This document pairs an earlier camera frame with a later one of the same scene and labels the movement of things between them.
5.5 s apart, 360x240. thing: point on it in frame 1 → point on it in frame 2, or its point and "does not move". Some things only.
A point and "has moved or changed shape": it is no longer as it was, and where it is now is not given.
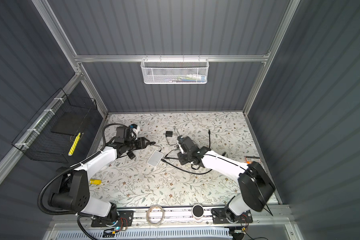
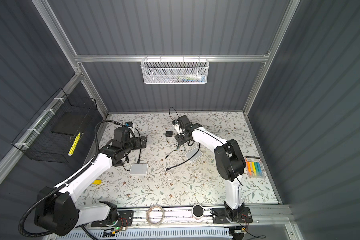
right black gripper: (181, 159) → (179, 140)
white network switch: (155, 158) → (138, 169)
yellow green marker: (74, 144) does not move
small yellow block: (93, 181) does not move
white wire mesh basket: (175, 71) does not move
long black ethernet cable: (184, 170) has moved or changed shape
